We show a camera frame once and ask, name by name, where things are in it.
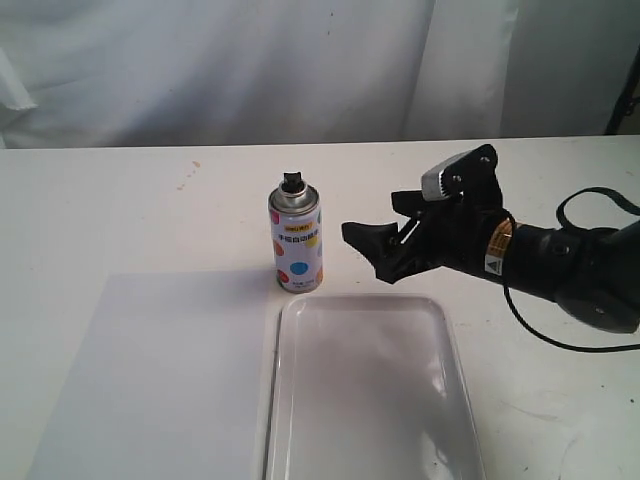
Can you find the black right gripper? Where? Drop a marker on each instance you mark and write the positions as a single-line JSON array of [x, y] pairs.
[[450, 233]]

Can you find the white spray paint can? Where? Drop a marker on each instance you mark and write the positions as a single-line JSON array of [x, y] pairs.
[[296, 230]]

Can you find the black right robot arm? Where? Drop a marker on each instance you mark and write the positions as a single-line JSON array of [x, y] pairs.
[[591, 274]]

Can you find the white plastic tray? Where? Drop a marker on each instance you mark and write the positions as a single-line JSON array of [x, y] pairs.
[[368, 387]]

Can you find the black stand in corner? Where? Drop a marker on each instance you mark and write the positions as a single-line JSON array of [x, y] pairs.
[[625, 105]]

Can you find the white paper sheet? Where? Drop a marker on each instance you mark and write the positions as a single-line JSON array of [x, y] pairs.
[[166, 383]]

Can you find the white backdrop cloth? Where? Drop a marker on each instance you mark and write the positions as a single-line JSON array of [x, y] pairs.
[[176, 73]]

